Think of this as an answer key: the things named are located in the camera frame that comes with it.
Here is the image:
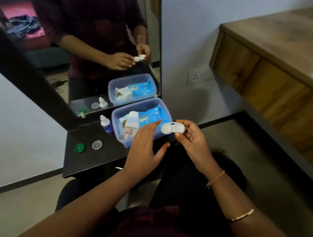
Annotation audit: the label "person's left hand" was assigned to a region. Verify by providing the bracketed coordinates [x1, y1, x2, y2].
[122, 120, 171, 184]

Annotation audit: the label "person's right hand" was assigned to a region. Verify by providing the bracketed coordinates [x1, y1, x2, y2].
[175, 119, 217, 175]

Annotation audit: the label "white contact lens case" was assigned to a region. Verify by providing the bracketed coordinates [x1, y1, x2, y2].
[161, 122, 186, 135]

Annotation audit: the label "person's left forearm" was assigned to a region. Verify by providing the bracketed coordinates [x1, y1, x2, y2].
[18, 170, 148, 237]

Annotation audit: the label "person's right forearm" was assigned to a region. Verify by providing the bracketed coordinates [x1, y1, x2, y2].
[202, 163, 287, 237]

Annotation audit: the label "black trousers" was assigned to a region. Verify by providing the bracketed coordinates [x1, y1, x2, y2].
[55, 146, 247, 216]

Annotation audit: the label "blue wipes packet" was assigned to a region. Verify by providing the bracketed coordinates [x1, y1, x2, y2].
[137, 104, 167, 131]

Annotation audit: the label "white folded paper leaflet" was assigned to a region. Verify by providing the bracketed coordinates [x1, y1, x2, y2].
[119, 111, 140, 140]

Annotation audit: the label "blue plastic storage box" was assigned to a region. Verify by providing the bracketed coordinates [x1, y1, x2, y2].
[111, 97, 170, 149]

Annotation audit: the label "small lens solution bottle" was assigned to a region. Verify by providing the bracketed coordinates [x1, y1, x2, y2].
[99, 115, 113, 133]

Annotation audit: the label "black vanity shelf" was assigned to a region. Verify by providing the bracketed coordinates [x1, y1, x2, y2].
[62, 119, 177, 179]

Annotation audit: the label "maroon shirt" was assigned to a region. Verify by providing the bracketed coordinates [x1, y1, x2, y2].
[97, 205, 234, 237]

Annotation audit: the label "gold bangle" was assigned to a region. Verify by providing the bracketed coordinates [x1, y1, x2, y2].
[228, 209, 255, 222]

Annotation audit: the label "wooden cabinet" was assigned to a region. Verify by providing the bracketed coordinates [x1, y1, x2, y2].
[209, 7, 313, 172]

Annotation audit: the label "thread wrist bracelet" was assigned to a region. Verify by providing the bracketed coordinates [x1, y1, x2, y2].
[206, 170, 225, 190]

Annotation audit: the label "white wall socket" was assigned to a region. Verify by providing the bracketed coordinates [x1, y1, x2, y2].
[186, 68, 215, 86]

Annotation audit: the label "black framed wall mirror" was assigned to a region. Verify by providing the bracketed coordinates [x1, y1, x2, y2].
[0, 0, 162, 131]

